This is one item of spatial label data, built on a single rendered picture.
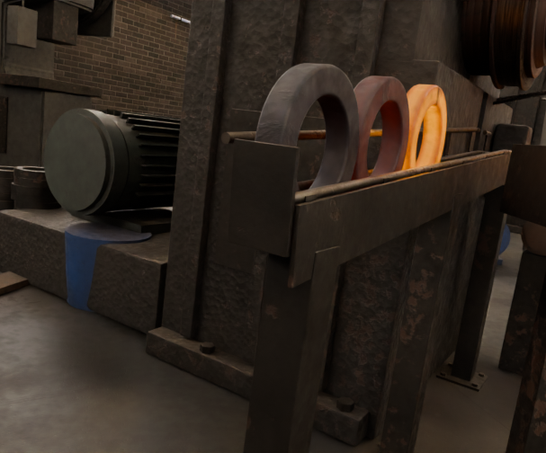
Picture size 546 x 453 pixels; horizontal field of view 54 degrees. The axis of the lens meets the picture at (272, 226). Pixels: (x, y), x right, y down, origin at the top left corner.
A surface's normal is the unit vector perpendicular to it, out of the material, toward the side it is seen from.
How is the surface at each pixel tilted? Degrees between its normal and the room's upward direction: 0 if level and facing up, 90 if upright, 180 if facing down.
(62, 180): 90
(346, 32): 90
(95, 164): 90
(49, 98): 90
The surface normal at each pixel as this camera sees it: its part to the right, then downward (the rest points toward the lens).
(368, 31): -0.54, 0.08
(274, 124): -0.50, -0.16
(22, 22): 0.91, 0.18
